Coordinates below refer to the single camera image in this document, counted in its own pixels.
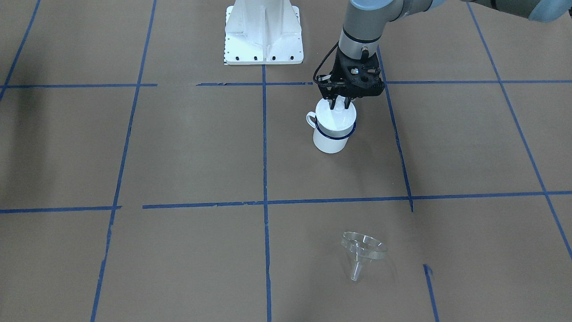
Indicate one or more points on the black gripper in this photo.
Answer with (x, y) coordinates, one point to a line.
(333, 94)

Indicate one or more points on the white enamel mug lid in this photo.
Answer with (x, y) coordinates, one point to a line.
(338, 119)

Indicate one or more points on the clear glass funnel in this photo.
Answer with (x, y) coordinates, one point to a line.
(362, 250)

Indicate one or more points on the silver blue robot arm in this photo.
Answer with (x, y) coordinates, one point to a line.
(365, 20)

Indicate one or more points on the white enamel mug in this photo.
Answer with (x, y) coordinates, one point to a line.
(328, 141)

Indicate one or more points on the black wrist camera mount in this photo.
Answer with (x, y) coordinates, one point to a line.
(326, 85)

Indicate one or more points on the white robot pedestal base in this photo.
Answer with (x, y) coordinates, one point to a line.
(263, 32)

